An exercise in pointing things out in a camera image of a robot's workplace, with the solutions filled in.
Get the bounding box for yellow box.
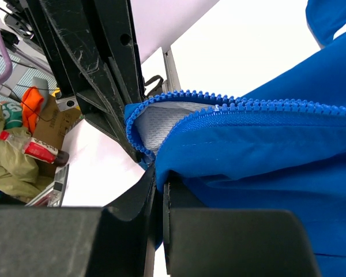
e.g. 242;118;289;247
51;88;61;98

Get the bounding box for red labelled plastic bottle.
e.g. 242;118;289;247
0;130;70;167

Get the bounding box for olive green cloth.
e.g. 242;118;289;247
0;104;53;203

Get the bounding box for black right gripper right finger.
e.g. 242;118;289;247
163;179;320;276

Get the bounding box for green white printed cloth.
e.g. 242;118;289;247
1;102;22;130

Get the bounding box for blue white red jacket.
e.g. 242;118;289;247
125;1;346;276

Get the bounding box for orange cloth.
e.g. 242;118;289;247
21;87;44;133

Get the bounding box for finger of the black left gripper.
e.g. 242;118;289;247
89;1;144;162
25;0;127;139

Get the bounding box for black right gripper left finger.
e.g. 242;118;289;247
0;167;156;276

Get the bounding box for aluminium table frame rail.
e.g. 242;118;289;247
163;48;181;92

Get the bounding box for brown cardboard box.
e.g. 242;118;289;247
33;95;81;177

